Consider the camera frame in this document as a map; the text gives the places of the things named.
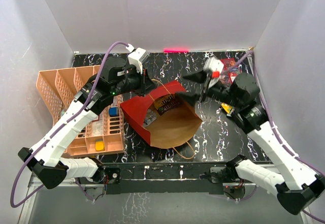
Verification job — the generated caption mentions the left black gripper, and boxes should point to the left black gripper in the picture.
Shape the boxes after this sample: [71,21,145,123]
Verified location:
[111,64,157,97]

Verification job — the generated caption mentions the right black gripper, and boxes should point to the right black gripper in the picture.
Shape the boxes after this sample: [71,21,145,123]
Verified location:
[175,67,241,108]

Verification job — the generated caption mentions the yellow candy packet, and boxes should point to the yellow candy packet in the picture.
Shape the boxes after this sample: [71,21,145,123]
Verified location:
[221,103,234,115]
[154,94,175,109]

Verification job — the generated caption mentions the brown candy packet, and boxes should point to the brown candy packet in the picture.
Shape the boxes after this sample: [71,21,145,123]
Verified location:
[157,99,182,115]

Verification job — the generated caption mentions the large red snack bag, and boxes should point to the large red snack bag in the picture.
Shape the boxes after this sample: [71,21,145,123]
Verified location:
[219,58,241,85]

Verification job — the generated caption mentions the red paper bag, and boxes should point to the red paper bag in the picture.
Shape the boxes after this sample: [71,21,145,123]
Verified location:
[120,80,202,159]

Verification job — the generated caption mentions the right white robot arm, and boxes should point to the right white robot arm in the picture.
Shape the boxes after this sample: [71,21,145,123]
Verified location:
[177,70,324,215]

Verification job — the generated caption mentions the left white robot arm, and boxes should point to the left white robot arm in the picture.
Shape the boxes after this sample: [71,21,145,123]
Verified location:
[18,52,156,189]

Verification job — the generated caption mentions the blue item in basket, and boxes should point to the blue item in basket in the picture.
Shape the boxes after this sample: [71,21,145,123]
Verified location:
[108,107,119,117]

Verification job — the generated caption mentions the red white packet in basket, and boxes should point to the red white packet in basket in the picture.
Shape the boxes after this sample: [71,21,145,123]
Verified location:
[93,115,100,122]

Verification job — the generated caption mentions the yellow sponge block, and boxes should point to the yellow sponge block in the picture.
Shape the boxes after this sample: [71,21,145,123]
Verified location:
[95,140,105,151]

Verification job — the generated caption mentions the peach plastic organizer basket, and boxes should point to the peach plastic organizer basket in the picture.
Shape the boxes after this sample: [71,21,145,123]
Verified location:
[36,66,124,158]

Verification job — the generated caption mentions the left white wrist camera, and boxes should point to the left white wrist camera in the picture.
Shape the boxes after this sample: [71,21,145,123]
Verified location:
[126,44,149,74]

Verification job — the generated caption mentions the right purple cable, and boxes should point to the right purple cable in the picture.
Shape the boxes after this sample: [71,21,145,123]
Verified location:
[230,50,325,223]

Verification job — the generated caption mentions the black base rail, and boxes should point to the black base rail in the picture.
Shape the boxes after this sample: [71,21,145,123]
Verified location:
[94,162,249,195]

